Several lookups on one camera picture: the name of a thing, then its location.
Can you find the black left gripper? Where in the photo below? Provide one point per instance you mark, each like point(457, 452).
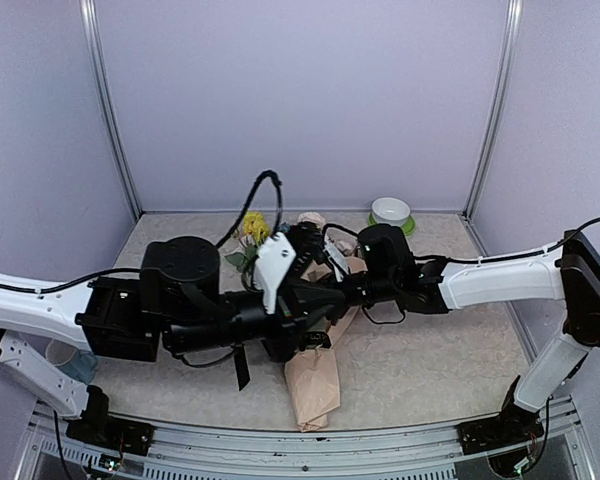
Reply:
point(303, 304)

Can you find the pink rose stem bunch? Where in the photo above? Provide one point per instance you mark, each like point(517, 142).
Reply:
point(347, 248)

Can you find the black printed ribbon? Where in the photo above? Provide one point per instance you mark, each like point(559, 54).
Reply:
point(279, 351)

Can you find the yellow fake flower stem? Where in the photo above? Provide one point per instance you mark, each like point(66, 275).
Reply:
point(250, 235)

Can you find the green pink wrapping paper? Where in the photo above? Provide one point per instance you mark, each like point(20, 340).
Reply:
point(312, 378)

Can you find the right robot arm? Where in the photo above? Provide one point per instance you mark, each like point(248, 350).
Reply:
point(554, 290)

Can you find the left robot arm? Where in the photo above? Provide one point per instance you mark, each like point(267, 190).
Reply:
point(49, 310)

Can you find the green plate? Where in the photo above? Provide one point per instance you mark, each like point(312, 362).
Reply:
point(407, 228)

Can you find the white ceramic bowl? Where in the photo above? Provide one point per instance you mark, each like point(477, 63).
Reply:
point(390, 211)

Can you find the white paper cup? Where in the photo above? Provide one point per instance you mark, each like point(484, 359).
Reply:
point(59, 353)

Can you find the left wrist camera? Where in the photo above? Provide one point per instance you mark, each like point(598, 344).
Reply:
point(276, 256)

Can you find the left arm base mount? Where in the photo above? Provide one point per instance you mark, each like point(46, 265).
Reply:
point(122, 435)

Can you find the aluminium front rail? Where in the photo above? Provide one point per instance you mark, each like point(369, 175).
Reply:
point(428, 451)

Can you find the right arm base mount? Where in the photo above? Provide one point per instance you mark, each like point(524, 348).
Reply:
point(499, 431)

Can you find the aluminium frame post right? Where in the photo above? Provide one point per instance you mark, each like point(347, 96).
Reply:
point(505, 65)

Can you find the aluminium frame post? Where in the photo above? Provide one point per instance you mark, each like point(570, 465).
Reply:
point(505, 65)
point(91, 29)

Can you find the aluminium frame post left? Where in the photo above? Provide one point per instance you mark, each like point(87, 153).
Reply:
point(91, 29)

